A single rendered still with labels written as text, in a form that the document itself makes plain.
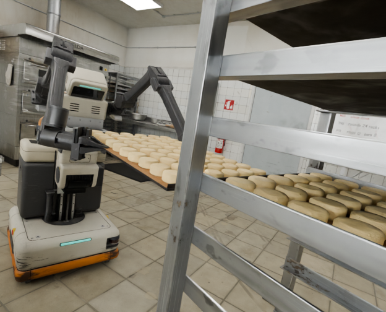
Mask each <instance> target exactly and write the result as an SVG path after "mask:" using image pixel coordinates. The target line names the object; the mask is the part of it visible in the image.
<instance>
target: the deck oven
mask: <svg viewBox="0 0 386 312"><path fill-rule="evenodd" d="M54 36H57V37H59V38H62V39H63V41H65V40H66V41H69V42H71V43H73V44H74V54H73V57H75V58H77V64H76V67H80V68H83V69H88V70H91V71H96V72H100V73H102V74H104V76H105V79H106V83H107V85H108V72H109V66H110V65H112V64H118V65H119V57H118V56H115V55H112V54H109V53H107V52H104V51H101V50H98V49H96V48H93V47H91V46H88V45H85V44H82V43H79V42H77V41H74V40H71V39H69V38H66V37H63V36H60V35H58V34H55V33H53V32H49V31H47V30H44V29H42V28H39V27H36V26H34V25H30V24H28V23H19V24H9V25H0V155H2V156H3V157H4V161H5V162H7V163H10V164H11V165H13V166H15V167H18V166H19V158H20V156H21V154H20V141H21V140H22V139H24V138H26V139H35V138H36V134H37V131H36V125H37V124H38V122H39V120H40V118H42V117H44V115H45V112H40V111H37V109H36V108H35V104H32V103H31V90H32V89H33V90H35V88H36V83H37V80H38V77H43V76H44V75H45V74H46V72H47V69H48V66H49V65H47V64H44V62H43V61H44V60H45V53H46V52H45V51H46V49H47V47H49V48H51V47H52V42H53V37H54ZM13 58H14V62H13V64H12V61H13ZM8 64H12V65H13V67H12V78H11V84H10V85H7V84H6V77H5V74H6V71H7V68H8Z"/></svg>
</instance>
